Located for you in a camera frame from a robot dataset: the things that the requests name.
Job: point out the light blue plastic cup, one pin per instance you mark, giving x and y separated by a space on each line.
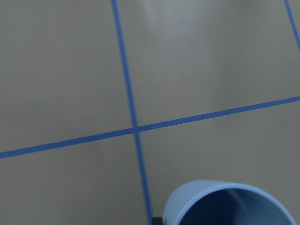
211 202

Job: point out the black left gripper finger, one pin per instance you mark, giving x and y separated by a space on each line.
157 221

